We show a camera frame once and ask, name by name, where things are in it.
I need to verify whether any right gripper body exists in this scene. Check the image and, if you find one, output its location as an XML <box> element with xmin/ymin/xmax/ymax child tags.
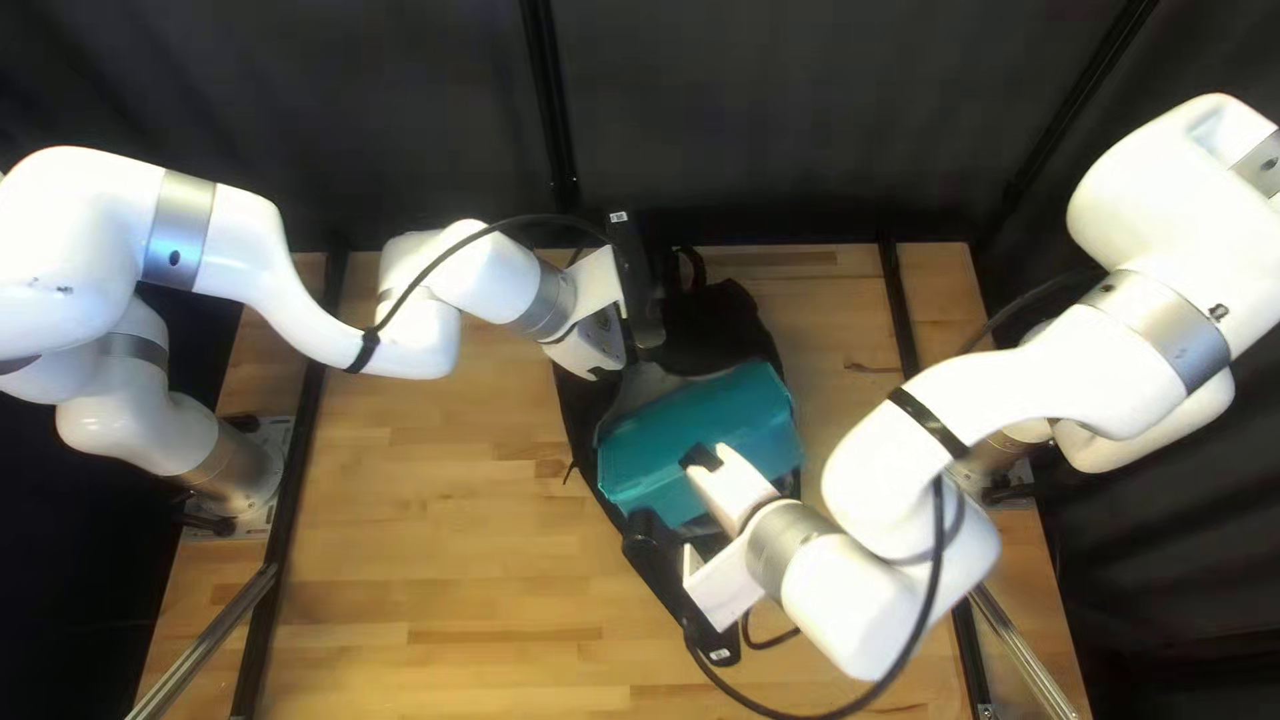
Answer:
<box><xmin>685</xmin><ymin>443</ymin><xmax>786</xmax><ymax>537</ymax></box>

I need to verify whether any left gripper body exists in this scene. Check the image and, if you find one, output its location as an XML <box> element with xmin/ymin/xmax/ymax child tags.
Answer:
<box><xmin>545</xmin><ymin>305</ymin><xmax>633</xmax><ymax>382</ymax></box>

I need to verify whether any translucent teal lunch box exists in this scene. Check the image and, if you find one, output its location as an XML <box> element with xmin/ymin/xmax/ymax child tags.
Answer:
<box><xmin>596</xmin><ymin>360</ymin><xmax>807</xmax><ymax>531</ymax></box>

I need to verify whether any black backpack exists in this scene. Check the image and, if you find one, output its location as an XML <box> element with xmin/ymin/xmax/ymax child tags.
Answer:
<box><xmin>552</xmin><ymin>245</ymin><xmax>803</xmax><ymax>646</ymax></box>

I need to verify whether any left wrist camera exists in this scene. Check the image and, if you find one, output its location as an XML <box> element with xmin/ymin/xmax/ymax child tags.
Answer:
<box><xmin>605</xmin><ymin>210</ymin><xmax>669</xmax><ymax>351</ymax></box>

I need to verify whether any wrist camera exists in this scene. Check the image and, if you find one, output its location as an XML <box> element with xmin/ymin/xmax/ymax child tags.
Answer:
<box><xmin>622</xmin><ymin>510</ymin><xmax>743</xmax><ymax>667</ymax></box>
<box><xmin>605</xmin><ymin>210</ymin><xmax>669</xmax><ymax>351</ymax></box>

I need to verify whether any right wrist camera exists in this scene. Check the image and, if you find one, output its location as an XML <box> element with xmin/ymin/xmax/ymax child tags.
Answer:
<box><xmin>622</xmin><ymin>510</ymin><xmax>743</xmax><ymax>667</ymax></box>

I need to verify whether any black cable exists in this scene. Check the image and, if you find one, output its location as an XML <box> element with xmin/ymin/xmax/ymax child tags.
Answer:
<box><xmin>345</xmin><ymin>213</ymin><xmax>613</xmax><ymax>374</ymax></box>
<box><xmin>685</xmin><ymin>475</ymin><xmax>967</xmax><ymax>720</ymax></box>

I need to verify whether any black frame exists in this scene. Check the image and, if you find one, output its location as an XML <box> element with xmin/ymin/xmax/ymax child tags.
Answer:
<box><xmin>125</xmin><ymin>0</ymin><xmax>1166</xmax><ymax>720</ymax></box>

